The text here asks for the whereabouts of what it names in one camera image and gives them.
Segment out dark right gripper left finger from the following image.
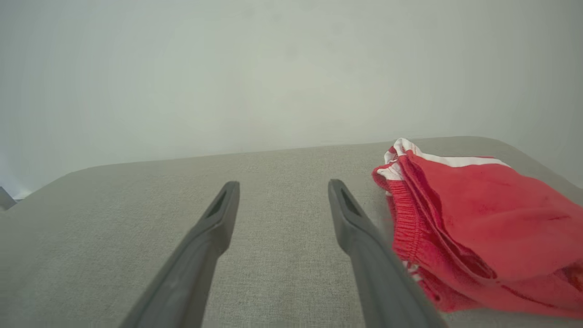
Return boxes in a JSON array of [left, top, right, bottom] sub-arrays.
[[118, 180, 241, 328]]

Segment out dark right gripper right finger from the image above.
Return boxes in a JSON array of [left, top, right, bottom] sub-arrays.
[[328, 179, 449, 328]]

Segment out red Bulls basketball shorts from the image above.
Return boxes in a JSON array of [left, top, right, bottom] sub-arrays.
[[372, 138, 583, 297]]

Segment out red Bulls basketball jersey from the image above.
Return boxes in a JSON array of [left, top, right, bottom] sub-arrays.
[[408, 261, 583, 319]]

